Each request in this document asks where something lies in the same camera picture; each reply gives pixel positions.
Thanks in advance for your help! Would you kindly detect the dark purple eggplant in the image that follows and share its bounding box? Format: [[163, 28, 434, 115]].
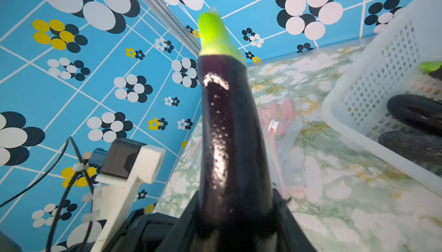
[[194, 10, 277, 252]]

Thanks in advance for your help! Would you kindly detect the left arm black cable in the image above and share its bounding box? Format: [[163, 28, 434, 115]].
[[0, 136, 96, 252]]

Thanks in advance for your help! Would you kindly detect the eggplant in basket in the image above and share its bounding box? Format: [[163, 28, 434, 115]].
[[378, 131, 442, 165], [387, 94, 442, 137]]

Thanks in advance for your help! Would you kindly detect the clear pink-dotted zip bag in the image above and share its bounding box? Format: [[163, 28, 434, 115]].
[[186, 98, 311, 201]]

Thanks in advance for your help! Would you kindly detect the white plastic basket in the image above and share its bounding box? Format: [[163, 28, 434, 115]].
[[322, 0, 442, 194]]

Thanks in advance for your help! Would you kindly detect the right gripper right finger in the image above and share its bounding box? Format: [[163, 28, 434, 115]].
[[273, 189, 317, 252]]

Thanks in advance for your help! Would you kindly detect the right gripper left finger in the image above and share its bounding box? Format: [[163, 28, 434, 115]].
[[110, 192, 199, 252]]

